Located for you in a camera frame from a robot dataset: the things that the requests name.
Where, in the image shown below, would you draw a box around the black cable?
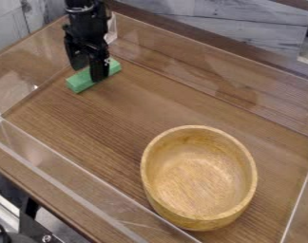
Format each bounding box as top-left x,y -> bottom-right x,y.
0,219 -> 12,243

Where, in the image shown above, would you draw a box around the black table leg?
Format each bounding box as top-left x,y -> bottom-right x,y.
23,197 -> 39,219

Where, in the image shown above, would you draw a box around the green rectangular block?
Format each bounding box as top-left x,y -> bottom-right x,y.
64,59 -> 121,94

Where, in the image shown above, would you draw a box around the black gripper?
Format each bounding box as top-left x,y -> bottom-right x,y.
63,0 -> 111,83

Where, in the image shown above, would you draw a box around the clear acrylic tray walls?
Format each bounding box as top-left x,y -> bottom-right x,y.
0,7 -> 308,243

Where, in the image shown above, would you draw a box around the brown wooden bowl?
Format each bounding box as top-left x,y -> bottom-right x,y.
141,125 -> 258,232

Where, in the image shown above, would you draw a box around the black metal bracket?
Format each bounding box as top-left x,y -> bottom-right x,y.
18,217 -> 63,243

